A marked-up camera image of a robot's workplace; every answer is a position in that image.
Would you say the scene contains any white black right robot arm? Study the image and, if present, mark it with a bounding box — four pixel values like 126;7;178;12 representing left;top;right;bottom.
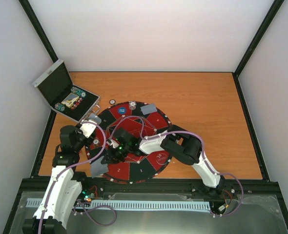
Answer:
101;125;224;196

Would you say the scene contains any blue orange ten chip stack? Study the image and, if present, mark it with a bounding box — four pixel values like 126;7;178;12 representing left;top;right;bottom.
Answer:
129;101;137;111

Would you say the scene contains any single hundred chip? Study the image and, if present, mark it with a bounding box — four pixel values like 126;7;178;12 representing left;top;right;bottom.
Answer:
109;99;116;105

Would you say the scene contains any clear dealer button disc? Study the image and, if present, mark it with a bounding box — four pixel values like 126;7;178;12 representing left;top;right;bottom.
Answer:
156;153;168;165

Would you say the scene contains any aluminium poker chip case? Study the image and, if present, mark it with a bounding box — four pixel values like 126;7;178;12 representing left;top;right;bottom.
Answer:
33;59;101;122

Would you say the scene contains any blue playing card deck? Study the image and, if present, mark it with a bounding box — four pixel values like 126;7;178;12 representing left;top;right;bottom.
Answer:
88;114;102;125

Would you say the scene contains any brown black hundred chip stack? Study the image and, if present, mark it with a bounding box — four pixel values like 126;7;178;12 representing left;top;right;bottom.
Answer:
93;138;100;145

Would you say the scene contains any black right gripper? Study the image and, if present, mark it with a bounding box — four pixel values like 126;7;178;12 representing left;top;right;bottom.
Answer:
101;145;130;166

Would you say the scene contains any card box in case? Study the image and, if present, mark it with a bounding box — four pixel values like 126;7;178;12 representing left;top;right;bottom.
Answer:
61;93;80;108

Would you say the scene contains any dealt card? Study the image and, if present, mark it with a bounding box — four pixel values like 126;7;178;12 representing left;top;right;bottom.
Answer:
90;162;108;178
141;103;157;115

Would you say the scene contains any round red black poker mat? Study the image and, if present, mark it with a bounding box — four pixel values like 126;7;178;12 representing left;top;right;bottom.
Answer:
85;101;172;184

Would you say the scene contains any red dice row in case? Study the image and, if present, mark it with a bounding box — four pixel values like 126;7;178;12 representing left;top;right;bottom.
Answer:
70;99;82;110

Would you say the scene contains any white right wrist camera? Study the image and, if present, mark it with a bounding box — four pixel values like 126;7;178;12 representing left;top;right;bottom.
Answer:
107;139;119;149

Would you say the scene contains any blue small blind button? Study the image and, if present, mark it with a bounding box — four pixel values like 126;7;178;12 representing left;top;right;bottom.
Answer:
118;107;126;115

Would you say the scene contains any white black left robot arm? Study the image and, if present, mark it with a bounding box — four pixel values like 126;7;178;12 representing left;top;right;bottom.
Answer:
22;121;97;234

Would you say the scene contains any black frame rail front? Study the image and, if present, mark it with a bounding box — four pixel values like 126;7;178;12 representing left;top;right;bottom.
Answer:
19;176;281;199

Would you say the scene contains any light blue slotted cable duct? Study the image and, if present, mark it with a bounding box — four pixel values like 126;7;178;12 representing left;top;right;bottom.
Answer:
26;197;211;211

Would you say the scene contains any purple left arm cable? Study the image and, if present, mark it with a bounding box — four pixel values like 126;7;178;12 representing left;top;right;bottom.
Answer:
38;116;117;234

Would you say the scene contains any poker chip row in case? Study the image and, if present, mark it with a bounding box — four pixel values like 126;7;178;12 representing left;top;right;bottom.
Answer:
71;86;86;98

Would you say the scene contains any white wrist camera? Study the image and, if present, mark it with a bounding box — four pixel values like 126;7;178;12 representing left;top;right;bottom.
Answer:
107;139;119;149
80;120;97;138

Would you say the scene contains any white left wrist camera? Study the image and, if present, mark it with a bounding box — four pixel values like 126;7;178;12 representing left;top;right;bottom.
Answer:
80;120;97;138

